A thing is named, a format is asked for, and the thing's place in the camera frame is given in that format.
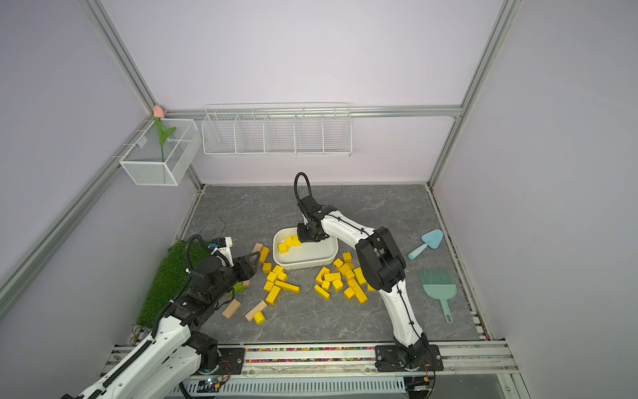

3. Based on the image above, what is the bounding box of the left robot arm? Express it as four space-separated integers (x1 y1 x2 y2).
77 252 259 398

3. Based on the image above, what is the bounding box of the white mesh wall basket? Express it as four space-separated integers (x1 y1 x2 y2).
120 119 202 186

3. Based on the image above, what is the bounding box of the teal toy shovel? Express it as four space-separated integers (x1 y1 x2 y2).
407 229 444 260

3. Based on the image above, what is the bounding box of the artificial pink tulip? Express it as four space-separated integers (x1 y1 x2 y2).
153 105 176 162

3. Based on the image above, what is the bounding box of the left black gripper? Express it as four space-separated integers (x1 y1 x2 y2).
209 251 260 304

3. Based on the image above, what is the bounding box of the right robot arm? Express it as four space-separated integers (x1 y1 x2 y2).
297 196 444 372

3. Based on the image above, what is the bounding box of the yellow rectangular block left pile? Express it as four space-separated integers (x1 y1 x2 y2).
265 286 282 306

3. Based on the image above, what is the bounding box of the natural wood block lower left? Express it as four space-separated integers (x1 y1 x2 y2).
223 299 241 319

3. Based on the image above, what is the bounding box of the long yellow block right diagonal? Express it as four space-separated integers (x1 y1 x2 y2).
347 279 368 304

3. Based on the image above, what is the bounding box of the teal toy rake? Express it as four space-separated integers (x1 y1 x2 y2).
419 269 457 324

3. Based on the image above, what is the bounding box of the green artificial grass mat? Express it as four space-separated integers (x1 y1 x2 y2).
136 240 189 329

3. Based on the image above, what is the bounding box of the white plastic bin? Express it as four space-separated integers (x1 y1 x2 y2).
272 227 339 270

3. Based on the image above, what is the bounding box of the yellow block right pile left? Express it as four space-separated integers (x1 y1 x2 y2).
314 285 331 301

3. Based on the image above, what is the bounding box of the white wire wall rack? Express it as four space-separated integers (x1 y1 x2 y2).
202 102 353 158

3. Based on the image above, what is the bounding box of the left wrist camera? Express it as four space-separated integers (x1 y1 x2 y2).
209 237 233 259

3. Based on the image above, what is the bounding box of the natural wood long block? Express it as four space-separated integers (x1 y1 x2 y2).
245 301 267 322

